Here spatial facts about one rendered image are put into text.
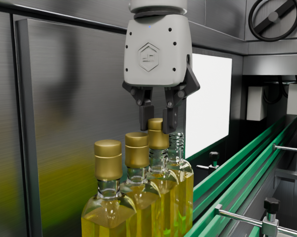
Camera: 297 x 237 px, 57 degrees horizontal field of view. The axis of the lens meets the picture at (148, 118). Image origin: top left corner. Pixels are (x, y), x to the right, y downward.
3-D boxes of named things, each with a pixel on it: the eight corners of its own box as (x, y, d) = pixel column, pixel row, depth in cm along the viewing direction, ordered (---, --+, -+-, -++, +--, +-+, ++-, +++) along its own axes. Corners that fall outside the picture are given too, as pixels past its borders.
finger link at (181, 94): (162, 90, 40) (162, 134, 41) (182, 90, 39) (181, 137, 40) (172, 89, 43) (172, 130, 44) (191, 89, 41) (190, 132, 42)
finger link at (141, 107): (127, 88, 44) (127, 129, 45) (143, 89, 42) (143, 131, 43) (138, 87, 47) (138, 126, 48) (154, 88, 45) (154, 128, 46)
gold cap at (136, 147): (134, 158, 42) (134, 130, 41) (154, 162, 40) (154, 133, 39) (119, 165, 39) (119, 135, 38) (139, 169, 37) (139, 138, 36)
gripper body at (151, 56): (115, 9, 40) (117, 86, 42) (177, -1, 35) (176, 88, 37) (144, 18, 47) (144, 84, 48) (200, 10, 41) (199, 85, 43)
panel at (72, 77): (222, 136, 117) (226, 55, 112) (229, 137, 116) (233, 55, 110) (31, 242, 44) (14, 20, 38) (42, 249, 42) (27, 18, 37)
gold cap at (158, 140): (154, 142, 47) (154, 117, 46) (173, 145, 45) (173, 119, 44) (143, 147, 44) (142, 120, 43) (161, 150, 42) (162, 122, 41)
